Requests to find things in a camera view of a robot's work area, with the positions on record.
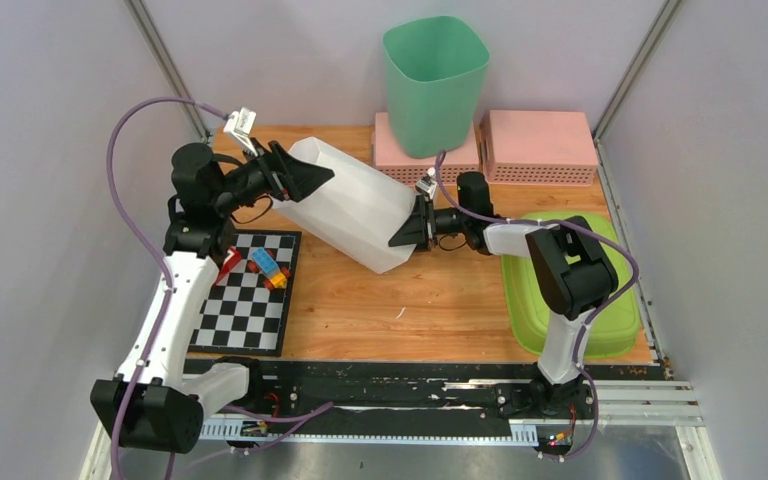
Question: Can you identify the left aluminium frame post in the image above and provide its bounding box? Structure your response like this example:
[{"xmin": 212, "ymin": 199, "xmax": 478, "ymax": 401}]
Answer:
[{"xmin": 123, "ymin": 0, "xmax": 211, "ymax": 142}]

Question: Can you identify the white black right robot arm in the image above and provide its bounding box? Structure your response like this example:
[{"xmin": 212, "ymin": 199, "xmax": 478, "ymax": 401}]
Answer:
[{"xmin": 388, "ymin": 171, "xmax": 619, "ymax": 418}]

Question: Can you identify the mint green trash bin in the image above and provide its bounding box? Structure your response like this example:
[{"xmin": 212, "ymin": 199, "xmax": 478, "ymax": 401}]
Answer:
[{"xmin": 382, "ymin": 16, "xmax": 490, "ymax": 158}]

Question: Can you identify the blue yellow toy car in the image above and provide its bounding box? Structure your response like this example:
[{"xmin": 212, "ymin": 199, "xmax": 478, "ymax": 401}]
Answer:
[{"xmin": 246, "ymin": 247, "xmax": 291, "ymax": 291}]

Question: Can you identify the black white checkerboard mat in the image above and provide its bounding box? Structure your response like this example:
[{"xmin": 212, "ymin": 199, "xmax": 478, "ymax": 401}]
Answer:
[{"xmin": 188, "ymin": 230, "xmax": 302, "ymax": 357}]

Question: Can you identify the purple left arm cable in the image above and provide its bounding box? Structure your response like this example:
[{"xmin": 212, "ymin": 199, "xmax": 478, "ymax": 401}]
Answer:
[{"xmin": 105, "ymin": 97, "xmax": 336, "ymax": 480}]

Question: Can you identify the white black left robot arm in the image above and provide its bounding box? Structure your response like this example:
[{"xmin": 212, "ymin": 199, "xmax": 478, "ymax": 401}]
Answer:
[{"xmin": 90, "ymin": 141, "xmax": 335, "ymax": 454}]

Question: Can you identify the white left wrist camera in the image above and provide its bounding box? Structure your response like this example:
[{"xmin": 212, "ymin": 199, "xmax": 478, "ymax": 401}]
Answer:
[{"xmin": 223, "ymin": 107, "xmax": 258, "ymax": 156}]

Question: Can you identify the red white toy block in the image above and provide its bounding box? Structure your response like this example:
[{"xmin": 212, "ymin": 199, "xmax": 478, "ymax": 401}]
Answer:
[{"xmin": 214, "ymin": 247, "xmax": 242, "ymax": 286}]

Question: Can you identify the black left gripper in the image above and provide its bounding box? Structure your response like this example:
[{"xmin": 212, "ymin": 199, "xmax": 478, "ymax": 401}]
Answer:
[{"xmin": 213, "ymin": 139, "xmax": 333, "ymax": 216}]

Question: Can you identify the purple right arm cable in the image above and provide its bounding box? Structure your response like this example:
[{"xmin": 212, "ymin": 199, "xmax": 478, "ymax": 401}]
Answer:
[{"xmin": 434, "ymin": 150, "xmax": 642, "ymax": 462}]

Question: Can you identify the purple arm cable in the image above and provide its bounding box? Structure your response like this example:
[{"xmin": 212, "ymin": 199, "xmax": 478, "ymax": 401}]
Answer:
[
  {"xmin": 434, "ymin": 150, "xmax": 642, "ymax": 462},
  {"xmin": 105, "ymin": 97, "xmax": 336, "ymax": 480}
]

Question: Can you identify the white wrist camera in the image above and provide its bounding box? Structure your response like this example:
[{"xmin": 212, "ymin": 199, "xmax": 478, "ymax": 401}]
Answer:
[
  {"xmin": 415, "ymin": 167, "xmax": 439, "ymax": 202},
  {"xmin": 223, "ymin": 107, "xmax": 258, "ymax": 156}
]

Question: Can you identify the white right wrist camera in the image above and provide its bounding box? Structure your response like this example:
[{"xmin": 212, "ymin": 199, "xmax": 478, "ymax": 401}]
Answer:
[{"xmin": 415, "ymin": 167, "xmax": 439, "ymax": 202}]

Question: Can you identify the right aluminium frame post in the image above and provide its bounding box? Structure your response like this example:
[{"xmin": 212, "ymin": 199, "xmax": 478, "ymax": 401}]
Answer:
[{"xmin": 590, "ymin": 0, "xmax": 683, "ymax": 142}]

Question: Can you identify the aluminium frame post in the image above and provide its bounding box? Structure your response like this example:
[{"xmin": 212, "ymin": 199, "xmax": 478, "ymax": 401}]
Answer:
[
  {"xmin": 123, "ymin": 0, "xmax": 211, "ymax": 142},
  {"xmin": 590, "ymin": 0, "xmax": 683, "ymax": 142}
]

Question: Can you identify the pink perforated plastic basket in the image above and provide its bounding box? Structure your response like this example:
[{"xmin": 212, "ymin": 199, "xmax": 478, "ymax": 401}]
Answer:
[{"xmin": 371, "ymin": 112, "xmax": 482, "ymax": 186}]

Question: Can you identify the white translucent bin liner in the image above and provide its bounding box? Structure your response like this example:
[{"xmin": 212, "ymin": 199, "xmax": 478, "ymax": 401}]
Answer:
[{"xmin": 274, "ymin": 137, "xmax": 415, "ymax": 274}]

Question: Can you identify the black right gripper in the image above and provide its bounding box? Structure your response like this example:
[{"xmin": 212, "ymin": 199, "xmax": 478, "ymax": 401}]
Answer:
[{"xmin": 389, "ymin": 196, "xmax": 471, "ymax": 254}]

